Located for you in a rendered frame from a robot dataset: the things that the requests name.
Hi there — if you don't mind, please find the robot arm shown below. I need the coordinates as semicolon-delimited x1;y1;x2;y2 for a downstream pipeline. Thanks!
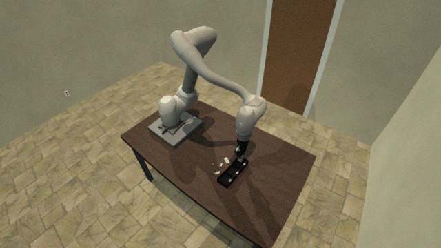
158;26;267;141

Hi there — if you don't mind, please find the black rack of bins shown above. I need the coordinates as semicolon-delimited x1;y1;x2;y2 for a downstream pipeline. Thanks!
217;157;249;188

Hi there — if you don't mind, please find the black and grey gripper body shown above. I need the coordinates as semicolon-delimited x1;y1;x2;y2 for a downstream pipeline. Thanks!
237;139;249;149

